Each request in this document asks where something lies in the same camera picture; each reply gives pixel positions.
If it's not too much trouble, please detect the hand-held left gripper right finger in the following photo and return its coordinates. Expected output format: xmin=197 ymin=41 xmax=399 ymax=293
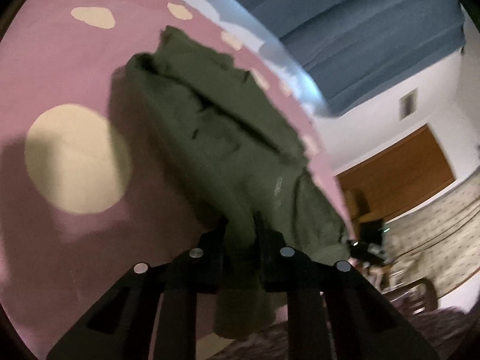
xmin=253 ymin=210 xmax=439 ymax=360

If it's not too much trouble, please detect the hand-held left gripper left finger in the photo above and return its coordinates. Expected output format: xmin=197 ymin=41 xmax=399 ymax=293
xmin=47 ymin=215 xmax=227 ymax=360

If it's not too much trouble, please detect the olive green jacket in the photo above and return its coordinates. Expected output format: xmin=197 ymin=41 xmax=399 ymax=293
xmin=109 ymin=25 xmax=349 ymax=340

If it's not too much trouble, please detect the brown wooden door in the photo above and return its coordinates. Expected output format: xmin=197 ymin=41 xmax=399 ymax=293
xmin=335 ymin=124 xmax=456 ymax=226

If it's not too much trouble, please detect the beige patterned carpet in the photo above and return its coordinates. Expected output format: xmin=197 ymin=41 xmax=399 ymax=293
xmin=382 ymin=184 xmax=480 ymax=308

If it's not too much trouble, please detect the blue curtain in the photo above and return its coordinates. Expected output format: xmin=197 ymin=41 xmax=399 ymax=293
xmin=195 ymin=0 xmax=464 ymax=118

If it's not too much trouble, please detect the pink polka-dot blanket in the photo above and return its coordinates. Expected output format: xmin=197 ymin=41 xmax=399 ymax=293
xmin=0 ymin=0 xmax=355 ymax=357

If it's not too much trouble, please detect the grey wall vent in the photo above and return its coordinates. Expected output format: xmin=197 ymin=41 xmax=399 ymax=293
xmin=399 ymin=88 xmax=419 ymax=121

